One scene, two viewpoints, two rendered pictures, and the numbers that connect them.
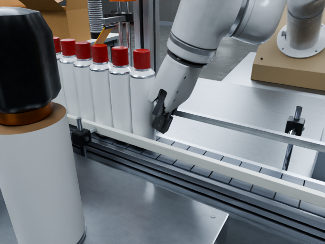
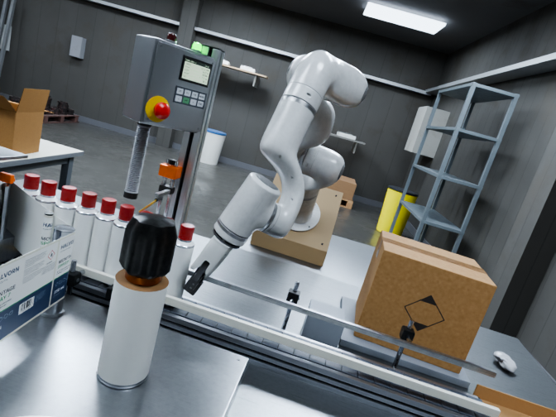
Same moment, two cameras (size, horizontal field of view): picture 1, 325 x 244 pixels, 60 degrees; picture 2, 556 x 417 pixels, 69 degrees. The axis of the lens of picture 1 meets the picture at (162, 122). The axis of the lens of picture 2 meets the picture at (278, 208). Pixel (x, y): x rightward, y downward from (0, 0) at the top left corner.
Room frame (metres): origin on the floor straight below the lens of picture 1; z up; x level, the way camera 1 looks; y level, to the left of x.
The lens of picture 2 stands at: (-0.36, 0.25, 1.40)
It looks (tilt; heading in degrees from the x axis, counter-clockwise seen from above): 13 degrees down; 335
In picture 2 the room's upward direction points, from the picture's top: 16 degrees clockwise
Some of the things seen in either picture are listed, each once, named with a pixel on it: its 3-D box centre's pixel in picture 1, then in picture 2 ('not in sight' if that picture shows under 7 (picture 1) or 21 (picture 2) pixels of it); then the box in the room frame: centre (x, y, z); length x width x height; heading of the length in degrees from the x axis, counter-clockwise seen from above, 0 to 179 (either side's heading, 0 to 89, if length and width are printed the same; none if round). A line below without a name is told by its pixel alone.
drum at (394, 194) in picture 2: not in sight; (395, 211); (4.72, -4.14, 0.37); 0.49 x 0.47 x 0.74; 63
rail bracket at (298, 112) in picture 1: (288, 150); (288, 314); (0.46, -0.24, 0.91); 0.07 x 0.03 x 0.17; 149
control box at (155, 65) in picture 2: not in sight; (170, 86); (0.69, 0.12, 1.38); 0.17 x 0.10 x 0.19; 114
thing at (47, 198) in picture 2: not in sight; (44, 220); (0.73, 0.35, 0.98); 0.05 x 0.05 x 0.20
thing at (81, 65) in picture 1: (88, 87); (120, 245); (0.62, 0.17, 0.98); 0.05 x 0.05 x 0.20
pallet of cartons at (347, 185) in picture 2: not in sight; (322, 184); (6.60, -3.78, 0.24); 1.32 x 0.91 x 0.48; 63
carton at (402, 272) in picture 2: not in sight; (417, 295); (0.48, -0.67, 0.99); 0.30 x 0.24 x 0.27; 56
